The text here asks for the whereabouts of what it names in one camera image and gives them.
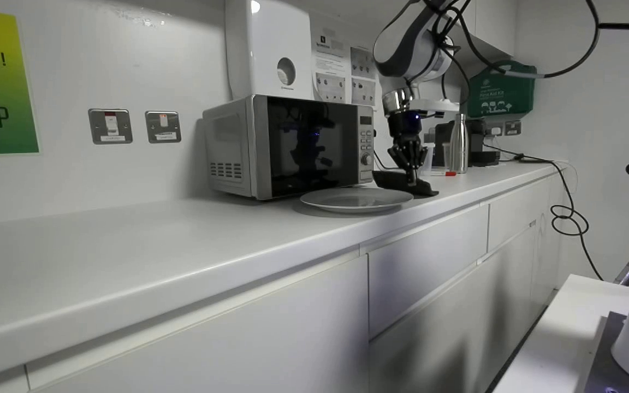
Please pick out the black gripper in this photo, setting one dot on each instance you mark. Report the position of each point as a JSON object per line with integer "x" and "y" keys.
{"x": 407, "y": 150}

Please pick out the dark green scouring towel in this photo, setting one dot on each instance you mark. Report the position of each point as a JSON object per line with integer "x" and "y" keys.
{"x": 402, "y": 182}

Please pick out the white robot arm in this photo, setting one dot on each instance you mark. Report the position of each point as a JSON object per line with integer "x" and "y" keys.
{"x": 413, "y": 44}

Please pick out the white round plate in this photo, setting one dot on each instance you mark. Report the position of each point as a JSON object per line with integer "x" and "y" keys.
{"x": 357, "y": 199}

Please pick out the clear plastic cup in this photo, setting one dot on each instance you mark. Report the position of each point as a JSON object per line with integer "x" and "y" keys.
{"x": 426, "y": 164}

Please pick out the silver metal bottle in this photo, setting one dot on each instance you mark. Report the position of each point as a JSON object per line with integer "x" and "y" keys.
{"x": 460, "y": 145}

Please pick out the green first aid box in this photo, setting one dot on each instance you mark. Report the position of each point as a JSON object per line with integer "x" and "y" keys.
{"x": 505, "y": 90}

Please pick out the silver microwave oven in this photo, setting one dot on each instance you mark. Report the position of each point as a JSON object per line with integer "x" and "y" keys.
{"x": 274, "y": 146}

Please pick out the white cabinet fronts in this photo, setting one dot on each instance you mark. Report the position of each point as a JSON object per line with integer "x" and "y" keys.
{"x": 281, "y": 298}

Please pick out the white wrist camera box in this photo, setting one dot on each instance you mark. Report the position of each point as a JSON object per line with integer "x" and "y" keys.
{"x": 436, "y": 105}

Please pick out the instruction sheets on wall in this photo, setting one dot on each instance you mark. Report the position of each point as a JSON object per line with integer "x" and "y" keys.
{"x": 341, "y": 73}

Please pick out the white wall dispenser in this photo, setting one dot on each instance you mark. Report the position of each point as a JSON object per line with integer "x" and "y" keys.
{"x": 268, "y": 47}

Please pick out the right silver wall socket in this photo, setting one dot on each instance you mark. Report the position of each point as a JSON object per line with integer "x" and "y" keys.
{"x": 163, "y": 128}

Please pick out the silver wall socket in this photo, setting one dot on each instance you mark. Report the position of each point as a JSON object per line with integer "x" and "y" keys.
{"x": 111, "y": 128}
{"x": 163, "y": 128}

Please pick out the left silver wall socket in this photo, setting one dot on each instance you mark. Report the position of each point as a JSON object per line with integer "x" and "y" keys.
{"x": 111, "y": 128}

